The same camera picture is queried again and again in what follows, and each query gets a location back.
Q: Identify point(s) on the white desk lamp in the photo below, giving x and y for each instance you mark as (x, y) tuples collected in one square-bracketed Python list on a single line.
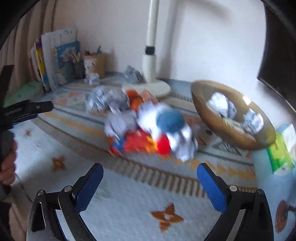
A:
[(156, 87)]

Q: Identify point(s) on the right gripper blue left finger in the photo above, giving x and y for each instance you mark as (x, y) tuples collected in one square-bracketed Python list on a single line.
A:
[(86, 186)]

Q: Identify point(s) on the black mesh pen holder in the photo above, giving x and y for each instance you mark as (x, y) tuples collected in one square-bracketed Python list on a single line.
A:
[(78, 70)]

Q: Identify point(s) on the black monitor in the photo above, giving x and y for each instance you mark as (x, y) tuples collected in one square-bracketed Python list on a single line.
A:
[(277, 68)]

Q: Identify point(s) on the yellow book stack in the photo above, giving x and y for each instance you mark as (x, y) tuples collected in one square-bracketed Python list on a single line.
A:
[(36, 54)]

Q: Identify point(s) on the orange mandarin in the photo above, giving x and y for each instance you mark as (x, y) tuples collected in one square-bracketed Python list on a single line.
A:
[(135, 103), (132, 94)]

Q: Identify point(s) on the person's left hand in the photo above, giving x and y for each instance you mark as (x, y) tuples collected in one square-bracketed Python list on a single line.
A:
[(8, 166)]

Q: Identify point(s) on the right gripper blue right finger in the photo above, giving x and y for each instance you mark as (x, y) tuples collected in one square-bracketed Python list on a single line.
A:
[(214, 186)]

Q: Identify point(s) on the gold ribbed bowl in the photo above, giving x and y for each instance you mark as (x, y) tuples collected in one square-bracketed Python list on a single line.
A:
[(232, 116)]

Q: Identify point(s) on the white worksheet book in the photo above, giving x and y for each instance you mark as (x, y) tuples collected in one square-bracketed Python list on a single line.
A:
[(50, 42)]

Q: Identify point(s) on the paper ball small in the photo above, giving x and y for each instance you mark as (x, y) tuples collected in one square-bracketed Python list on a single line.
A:
[(117, 125)]

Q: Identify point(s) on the green tissue pack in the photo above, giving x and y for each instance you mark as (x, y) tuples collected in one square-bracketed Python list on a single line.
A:
[(282, 151)]

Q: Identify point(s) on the pink small box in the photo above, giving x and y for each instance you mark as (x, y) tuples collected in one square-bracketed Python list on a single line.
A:
[(147, 96)]

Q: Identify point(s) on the patterned woven table mat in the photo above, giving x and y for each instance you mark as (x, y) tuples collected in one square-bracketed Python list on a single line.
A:
[(143, 196)]

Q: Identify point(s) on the red snack bag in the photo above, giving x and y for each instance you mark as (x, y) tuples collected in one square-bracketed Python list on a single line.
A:
[(137, 141)]

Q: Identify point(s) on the wooden pen holder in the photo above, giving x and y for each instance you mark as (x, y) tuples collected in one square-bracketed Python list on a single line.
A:
[(94, 64)]

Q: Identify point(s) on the red plush ball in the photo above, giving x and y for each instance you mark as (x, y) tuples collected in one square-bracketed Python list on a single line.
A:
[(163, 145)]

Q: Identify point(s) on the white blue plush toy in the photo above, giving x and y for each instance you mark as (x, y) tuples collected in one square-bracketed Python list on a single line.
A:
[(161, 119)]

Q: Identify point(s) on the blue cover workbook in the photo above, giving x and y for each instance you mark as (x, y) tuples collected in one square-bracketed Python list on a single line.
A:
[(67, 57)]

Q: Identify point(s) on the large paper pile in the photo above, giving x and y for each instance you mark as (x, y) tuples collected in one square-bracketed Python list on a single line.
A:
[(102, 98)]

